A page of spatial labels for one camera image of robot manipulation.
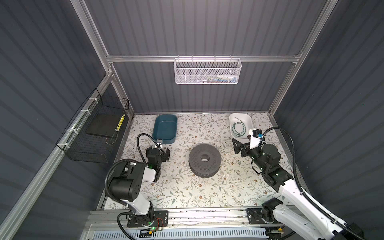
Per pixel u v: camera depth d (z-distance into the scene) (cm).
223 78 91
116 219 67
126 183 47
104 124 76
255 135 62
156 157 74
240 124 112
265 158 57
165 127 110
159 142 83
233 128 108
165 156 87
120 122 79
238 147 67
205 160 94
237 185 85
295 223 54
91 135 72
